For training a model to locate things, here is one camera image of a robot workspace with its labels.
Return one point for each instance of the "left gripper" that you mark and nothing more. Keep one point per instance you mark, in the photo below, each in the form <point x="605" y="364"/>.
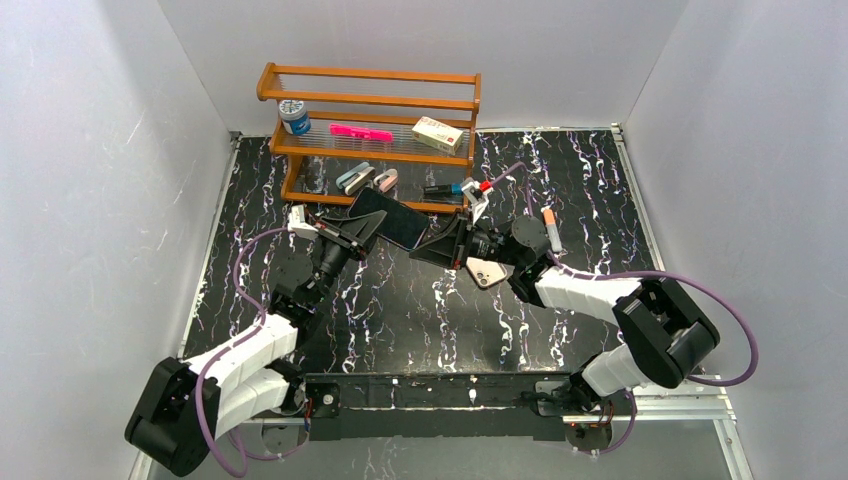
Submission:
<point x="350" y="238"/>

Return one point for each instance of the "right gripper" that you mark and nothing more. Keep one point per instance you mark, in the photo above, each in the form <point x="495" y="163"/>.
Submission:
<point x="458" y="245"/>

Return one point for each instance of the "pink phone case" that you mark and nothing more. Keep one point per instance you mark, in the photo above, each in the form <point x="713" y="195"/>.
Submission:
<point x="486" y="274"/>

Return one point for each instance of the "black smartphone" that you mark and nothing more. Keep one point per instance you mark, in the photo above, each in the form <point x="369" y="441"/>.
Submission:
<point x="402" y="226"/>

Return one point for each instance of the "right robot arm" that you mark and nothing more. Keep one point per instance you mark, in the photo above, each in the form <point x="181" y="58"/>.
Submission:
<point x="666" y="334"/>

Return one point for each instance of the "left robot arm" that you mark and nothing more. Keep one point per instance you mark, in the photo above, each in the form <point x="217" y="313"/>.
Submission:
<point x="187" y="405"/>

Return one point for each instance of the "black blue marker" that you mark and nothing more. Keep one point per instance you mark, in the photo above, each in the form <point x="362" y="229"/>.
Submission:
<point x="442" y="191"/>

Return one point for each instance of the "teal grey stapler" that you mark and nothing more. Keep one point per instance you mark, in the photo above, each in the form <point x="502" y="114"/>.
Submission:
<point x="355" y="179"/>

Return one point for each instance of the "orange white glue stick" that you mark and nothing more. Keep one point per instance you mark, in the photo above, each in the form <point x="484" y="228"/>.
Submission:
<point x="550" y="223"/>

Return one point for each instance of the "pink plastic tool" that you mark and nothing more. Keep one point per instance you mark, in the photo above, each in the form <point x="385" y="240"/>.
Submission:
<point x="362" y="133"/>

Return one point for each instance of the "white cardboard box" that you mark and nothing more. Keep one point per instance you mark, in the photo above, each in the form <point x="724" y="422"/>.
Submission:
<point x="438" y="135"/>

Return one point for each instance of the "orange wooden shelf rack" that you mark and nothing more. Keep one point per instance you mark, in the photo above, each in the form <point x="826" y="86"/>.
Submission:
<point x="378" y="99"/>

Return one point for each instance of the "blue white round jar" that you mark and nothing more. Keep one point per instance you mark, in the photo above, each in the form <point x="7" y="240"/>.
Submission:
<point x="294" y="117"/>

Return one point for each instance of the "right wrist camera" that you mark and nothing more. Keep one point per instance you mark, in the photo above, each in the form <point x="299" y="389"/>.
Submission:
<point x="477" y="194"/>

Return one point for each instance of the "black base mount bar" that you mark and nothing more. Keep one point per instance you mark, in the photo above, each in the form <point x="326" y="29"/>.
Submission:
<point x="348" y="406"/>

